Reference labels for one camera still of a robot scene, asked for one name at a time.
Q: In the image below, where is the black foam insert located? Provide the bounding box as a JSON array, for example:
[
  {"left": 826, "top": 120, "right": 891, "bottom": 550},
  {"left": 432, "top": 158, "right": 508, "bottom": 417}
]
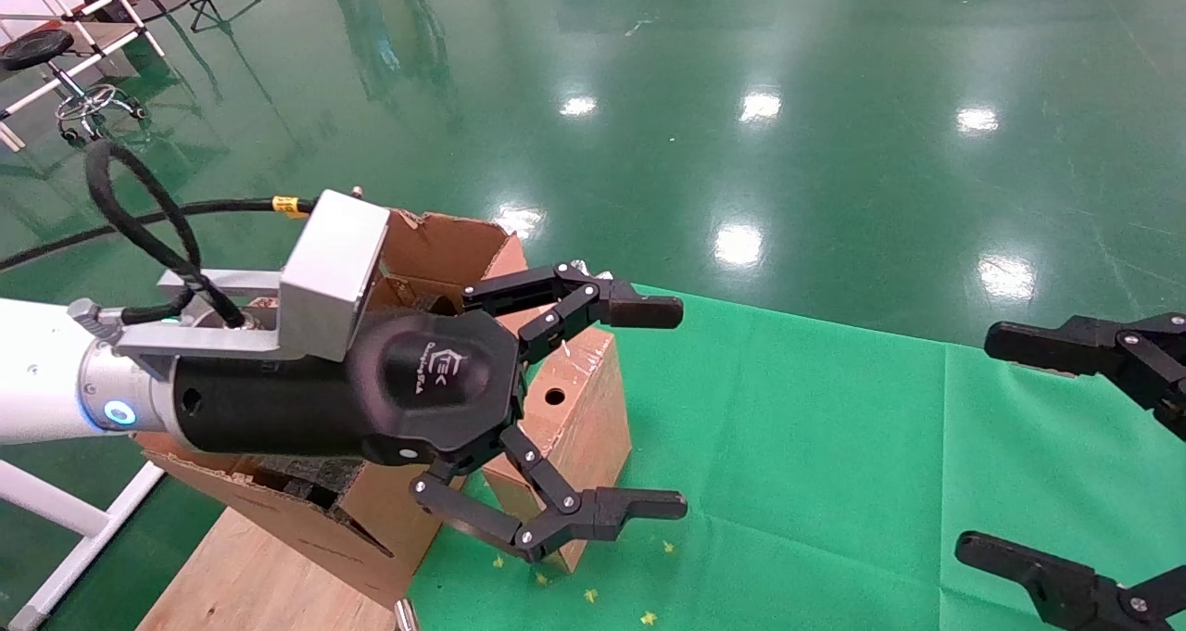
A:
[{"left": 246, "top": 277, "right": 464, "bottom": 558}]

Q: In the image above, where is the small cardboard box with hole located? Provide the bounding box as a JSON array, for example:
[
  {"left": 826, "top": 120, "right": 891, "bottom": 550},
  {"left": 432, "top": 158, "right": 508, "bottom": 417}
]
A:
[{"left": 482, "top": 302, "right": 634, "bottom": 574}]

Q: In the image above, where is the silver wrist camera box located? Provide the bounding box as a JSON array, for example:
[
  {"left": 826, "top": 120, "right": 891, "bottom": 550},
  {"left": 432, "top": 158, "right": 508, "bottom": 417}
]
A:
[{"left": 116, "top": 189, "right": 390, "bottom": 382}]

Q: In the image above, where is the green cloth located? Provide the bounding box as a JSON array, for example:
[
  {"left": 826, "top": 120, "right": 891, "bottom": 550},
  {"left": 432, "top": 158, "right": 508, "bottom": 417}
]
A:
[{"left": 408, "top": 284, "right": 1186, "bottom": 631}]

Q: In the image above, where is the plywood board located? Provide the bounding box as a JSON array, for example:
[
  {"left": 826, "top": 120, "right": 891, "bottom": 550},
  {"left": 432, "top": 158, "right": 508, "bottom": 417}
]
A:
[{"left": 134, "top": 506, "right": 413, "bottom": 631}]

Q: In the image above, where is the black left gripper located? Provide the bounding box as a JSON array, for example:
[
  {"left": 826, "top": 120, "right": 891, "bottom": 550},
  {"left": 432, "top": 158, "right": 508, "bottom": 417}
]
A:
[{"left": 171, "top": 262, "right": 688, "bottom": 564}]

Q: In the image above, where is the white standing desk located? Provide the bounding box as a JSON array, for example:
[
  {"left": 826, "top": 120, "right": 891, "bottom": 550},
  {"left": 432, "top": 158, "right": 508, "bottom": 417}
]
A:
[{"left": 0, "top": 460, "right": 166, "bottom": 631}]

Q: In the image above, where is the large open cardboard carton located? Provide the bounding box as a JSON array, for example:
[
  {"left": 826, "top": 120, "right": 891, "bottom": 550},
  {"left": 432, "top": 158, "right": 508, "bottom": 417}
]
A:
[{"left": 134, "top": 208, "right": 534, "bottom": 611}]

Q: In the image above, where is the black round stool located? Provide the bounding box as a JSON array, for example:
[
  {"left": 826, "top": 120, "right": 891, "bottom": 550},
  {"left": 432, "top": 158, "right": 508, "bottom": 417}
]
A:
[{"left": 0, "top": 27, "right": 149, "bottom": 145}]

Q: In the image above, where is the thin black cable yellow tag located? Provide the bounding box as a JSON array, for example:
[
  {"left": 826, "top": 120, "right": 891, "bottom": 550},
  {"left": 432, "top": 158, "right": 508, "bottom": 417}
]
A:
[{"left": 0, "top": 196, "right": 321, "bottom": 271}]

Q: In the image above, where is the white tube frame table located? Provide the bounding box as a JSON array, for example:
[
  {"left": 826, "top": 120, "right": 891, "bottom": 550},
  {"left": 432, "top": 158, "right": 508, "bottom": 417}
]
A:
[{"left": 0, "top": 0, "right": 168, "bottom": 150}]

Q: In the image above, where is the thick black sleeved cable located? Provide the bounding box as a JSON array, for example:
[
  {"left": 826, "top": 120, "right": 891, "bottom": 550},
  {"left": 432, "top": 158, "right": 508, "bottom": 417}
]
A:
[{"left": 85, "top": 140, "right": 246, "bottom": 331}]

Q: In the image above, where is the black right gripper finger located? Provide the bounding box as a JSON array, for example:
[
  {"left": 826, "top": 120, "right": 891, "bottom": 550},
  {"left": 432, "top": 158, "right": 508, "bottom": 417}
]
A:
[
  {"left": 956, "top": 531, "right": 1186, "bottom": 631},
  {"left": 984, "top": 313, "right": 1186, "bottom": 442}
]

